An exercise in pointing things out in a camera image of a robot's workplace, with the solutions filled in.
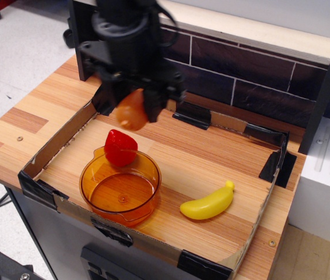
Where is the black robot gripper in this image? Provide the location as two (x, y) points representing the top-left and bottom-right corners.
(79, 11), (185, 123)

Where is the orange plastic toy carrot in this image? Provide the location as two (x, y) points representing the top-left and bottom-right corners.
(116, 89), (148, 131)

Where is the transparent orange plastic pot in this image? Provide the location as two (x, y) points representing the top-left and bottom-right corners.
(79, 147), (162, 228)

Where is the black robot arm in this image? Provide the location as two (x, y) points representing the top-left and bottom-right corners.
(79, 1), (185, 123)

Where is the cardboard fence with black tape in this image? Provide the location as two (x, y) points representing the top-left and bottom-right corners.
(16, 94), (304, 279)

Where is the red plastic toy strawberry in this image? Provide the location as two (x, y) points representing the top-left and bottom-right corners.
(104, 129), (138, 167)

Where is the black caster wheel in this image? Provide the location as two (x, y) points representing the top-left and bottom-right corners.
(62, 18), (75, 48)

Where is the yellow plastic toy banana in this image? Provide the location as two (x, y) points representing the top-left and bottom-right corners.
(180, 181), (235, 220)

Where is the white aluminium profile block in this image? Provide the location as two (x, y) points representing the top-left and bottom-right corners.
(289, 118), (330, 241)

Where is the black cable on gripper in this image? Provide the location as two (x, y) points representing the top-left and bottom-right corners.
(153, 2), (180, 49)

